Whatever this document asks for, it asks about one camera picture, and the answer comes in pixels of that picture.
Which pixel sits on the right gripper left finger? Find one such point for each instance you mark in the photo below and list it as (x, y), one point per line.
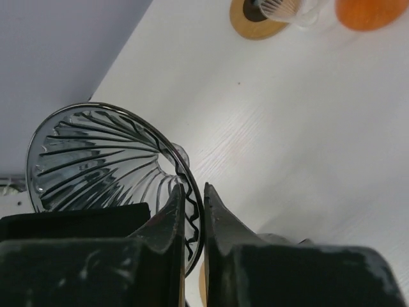
(144, 269)

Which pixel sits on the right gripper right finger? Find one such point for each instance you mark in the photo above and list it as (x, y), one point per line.
(244, 269)

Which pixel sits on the grey glass server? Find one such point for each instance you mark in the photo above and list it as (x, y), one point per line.
(303, 13)

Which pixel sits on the grey ribbed glass dripper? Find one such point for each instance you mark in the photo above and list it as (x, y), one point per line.
(96, 155)

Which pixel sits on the orange glass beaker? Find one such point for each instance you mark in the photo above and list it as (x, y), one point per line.
(369, 15)

